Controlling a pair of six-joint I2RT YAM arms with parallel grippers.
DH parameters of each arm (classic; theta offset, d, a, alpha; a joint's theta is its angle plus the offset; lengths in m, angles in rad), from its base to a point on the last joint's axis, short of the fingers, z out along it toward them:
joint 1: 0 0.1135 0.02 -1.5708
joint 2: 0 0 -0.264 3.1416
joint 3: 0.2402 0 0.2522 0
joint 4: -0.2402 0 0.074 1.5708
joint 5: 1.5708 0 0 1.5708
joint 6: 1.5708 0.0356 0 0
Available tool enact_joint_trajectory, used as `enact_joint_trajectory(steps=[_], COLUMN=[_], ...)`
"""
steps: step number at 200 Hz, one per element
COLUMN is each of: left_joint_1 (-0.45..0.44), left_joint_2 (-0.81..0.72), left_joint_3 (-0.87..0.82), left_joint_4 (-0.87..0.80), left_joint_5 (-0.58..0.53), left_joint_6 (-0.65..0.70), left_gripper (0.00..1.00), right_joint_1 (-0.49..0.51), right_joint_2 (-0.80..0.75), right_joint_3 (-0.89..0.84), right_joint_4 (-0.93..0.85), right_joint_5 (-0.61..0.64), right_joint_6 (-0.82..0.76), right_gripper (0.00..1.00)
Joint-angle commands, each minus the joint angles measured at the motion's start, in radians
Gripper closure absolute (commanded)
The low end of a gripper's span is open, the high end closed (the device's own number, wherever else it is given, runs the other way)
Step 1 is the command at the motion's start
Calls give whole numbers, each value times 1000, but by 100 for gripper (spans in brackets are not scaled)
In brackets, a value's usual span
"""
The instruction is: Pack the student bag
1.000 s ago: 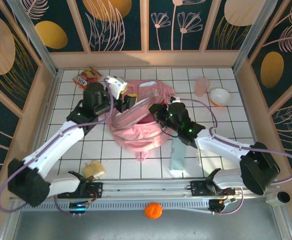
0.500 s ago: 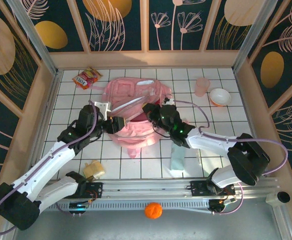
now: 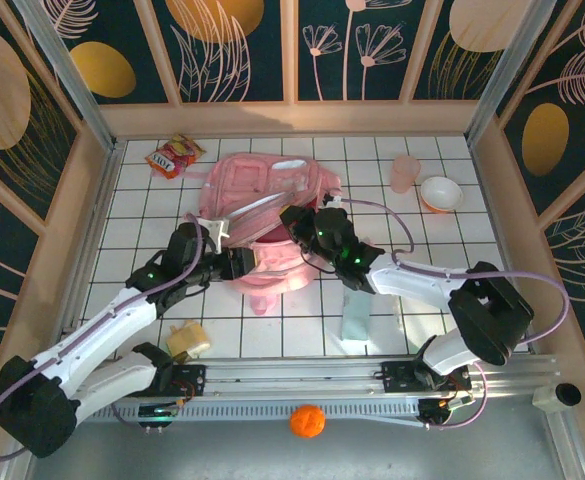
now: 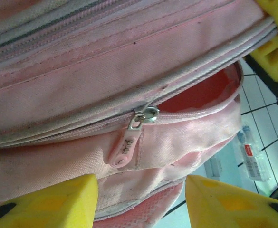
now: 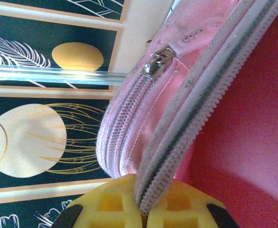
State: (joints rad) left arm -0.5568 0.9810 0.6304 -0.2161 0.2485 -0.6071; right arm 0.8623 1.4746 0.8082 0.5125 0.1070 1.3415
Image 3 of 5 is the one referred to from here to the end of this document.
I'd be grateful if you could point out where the cream yellow plastic toy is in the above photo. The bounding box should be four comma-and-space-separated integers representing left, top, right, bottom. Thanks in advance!
165, 319, 212, 362

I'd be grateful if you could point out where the pink plastic cup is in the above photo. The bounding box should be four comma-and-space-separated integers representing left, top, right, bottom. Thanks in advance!
390, 154, 422, 194

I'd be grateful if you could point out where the orange and white bowl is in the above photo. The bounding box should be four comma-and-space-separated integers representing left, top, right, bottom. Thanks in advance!
419, 175, 464, 214

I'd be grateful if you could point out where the pink backpack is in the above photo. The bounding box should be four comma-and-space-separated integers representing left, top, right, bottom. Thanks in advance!
181, 152, 343, 317

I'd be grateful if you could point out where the white flat cable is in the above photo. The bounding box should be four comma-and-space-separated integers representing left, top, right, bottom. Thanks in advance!
321, 412, 426, 430

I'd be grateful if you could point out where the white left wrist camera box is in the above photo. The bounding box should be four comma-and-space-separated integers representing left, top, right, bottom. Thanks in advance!
195, 216, 232, 252

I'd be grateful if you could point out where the slotted grey cable duct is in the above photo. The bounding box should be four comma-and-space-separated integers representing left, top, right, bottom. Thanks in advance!
40, 397, 423, 426

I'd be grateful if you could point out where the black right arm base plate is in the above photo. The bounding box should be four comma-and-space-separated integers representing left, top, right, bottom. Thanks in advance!
380, 358, 473, 394

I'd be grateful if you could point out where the aluminium frame post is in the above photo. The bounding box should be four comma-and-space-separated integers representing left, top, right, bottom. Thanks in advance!
11, 0, 119, 151
464, 0, 559, 146

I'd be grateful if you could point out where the light blue pencil case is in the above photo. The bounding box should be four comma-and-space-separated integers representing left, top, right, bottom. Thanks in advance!
339, 289, 373, 344

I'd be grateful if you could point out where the aluminium side rail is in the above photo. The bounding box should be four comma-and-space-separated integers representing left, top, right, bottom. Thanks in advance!
46, 142, 123, 364

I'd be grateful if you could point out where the orange ball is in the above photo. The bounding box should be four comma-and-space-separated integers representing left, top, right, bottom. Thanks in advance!
289, 403, 327, 440

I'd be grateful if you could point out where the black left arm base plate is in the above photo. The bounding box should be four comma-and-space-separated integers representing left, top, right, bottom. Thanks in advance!
115, 363, 207, 399

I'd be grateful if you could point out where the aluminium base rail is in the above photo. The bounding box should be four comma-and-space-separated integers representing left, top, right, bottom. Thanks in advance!
19, 352, 559, 401

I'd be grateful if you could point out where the red snack bag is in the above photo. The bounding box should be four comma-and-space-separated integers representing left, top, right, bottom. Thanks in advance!
144, 133, 208, 181

